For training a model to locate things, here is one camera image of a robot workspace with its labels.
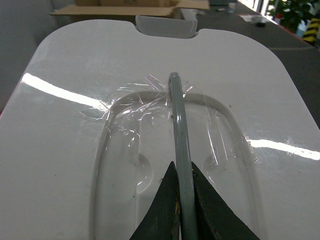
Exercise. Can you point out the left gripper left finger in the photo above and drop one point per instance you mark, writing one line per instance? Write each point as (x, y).
(162, 220)

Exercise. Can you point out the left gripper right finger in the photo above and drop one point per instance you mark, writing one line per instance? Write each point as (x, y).
(215, 219)

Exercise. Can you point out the white lidded storage box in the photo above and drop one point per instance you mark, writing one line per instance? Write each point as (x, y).
(87, 135)

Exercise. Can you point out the brown cardboard box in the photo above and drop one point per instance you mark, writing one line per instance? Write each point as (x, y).
(127, 10)

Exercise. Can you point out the yellow black traffic cone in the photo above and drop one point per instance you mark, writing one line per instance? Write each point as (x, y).
(310, 35)

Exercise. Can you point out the green potted plant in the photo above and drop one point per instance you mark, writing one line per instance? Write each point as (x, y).
(293, 12)

